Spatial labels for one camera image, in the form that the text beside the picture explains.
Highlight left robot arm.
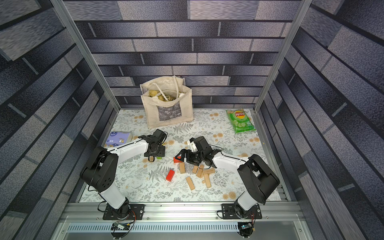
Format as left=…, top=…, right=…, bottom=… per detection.
left=80, top=129, right=168, bottom=220

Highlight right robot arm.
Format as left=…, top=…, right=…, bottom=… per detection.
left=175, top=136, right=280, bottom=219

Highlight wooden block top horizontal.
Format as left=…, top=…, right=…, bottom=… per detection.
left=203, top=168, right=215, bottom=175

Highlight wooden block middle right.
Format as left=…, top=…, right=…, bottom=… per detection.
left=196, top=165, right=204, bottom=178

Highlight wooden block middle left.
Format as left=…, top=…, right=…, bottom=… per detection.
left=193, top=166, right=199, bottom=174

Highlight wooden block right lower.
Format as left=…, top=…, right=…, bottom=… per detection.
left=204, top=174, right=212, bottom=188

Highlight wooden block bottom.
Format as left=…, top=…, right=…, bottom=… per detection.
left=186, top=177, right=195, bottom=191

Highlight purple tissue pack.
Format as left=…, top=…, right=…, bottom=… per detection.
left=104, top=132, right=133, bottom=148

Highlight green chips bag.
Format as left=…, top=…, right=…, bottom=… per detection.
left=226, top=109, right=256, bottom=134

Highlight beige canvas tote bag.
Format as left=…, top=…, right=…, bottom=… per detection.
left=140, top=76, right=194, bottom=129

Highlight right circuit board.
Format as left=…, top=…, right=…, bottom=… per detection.
left=238, top=222, right=254, bottom=234

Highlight circuit board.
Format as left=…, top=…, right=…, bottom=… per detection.
left=238, top=222, right=254, bottom=234
left=111, top=222, right=131, bottom=232

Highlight left circuit board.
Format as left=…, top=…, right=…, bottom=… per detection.
left=111, top=222, right=131, bottom=232

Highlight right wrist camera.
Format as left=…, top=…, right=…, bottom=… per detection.
left=187, top=140, right=198, bottom=153

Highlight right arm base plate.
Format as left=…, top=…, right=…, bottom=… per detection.
left=221, top=203, right=263, bottom=220

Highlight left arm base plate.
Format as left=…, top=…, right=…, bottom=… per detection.
left=103, top=204, right=146, bottom=221

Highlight aluminium front rail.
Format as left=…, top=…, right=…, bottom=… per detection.
left=59, top=201, right=305, bottom=223

